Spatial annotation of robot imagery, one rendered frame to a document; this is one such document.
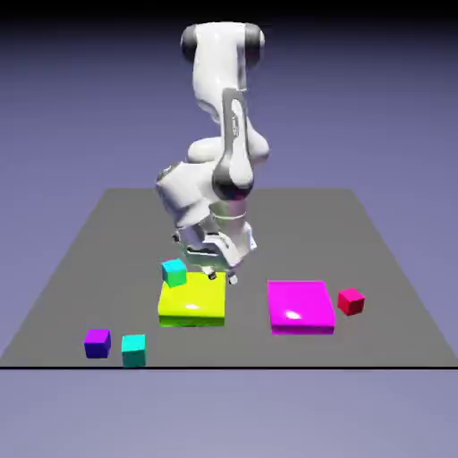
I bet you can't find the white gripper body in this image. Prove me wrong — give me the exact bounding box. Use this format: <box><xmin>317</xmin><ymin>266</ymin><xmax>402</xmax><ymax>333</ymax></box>
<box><xmin>182</xmin><ymin>245</ymin><xmax>235</xmax><ymax>276</ymax></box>

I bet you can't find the small cyan cube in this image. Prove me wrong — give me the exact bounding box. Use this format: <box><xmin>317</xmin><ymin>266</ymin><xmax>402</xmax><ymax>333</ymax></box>
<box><xmin>161</xmin><ymin>259</ymin><xmax>188</xmax><ymax>289</ymax></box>
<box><xmin>121</xmin><ymin>334</ymin><xmax>147</xmax><ymax>369</ymax></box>

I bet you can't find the small red cube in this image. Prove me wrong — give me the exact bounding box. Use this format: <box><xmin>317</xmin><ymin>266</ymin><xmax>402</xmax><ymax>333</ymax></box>
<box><xmin>336</xmin><ymin>287</ymin><xmax>366</xmax><ymax>317</ymax></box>

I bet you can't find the small purple cube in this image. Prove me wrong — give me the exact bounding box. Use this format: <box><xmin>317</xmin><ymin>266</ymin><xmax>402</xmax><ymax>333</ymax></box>
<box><xmin>83</xmin><ymin>328</ymin><xmax>112</xmax><ymax>360</ymax></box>

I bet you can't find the large yellow box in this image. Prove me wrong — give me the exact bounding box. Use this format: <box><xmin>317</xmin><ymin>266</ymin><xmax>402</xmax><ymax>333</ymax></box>
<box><xmin>157</xmin><ymin>271</ymin><xmax>227</xmax><ymax>328</ymax></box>

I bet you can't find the large magenta box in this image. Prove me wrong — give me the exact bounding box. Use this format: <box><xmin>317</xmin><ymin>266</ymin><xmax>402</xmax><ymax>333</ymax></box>
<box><xmin>267</xmin><ymin>280</ymin><xmax>336</xmax><ymax>336</ymax></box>

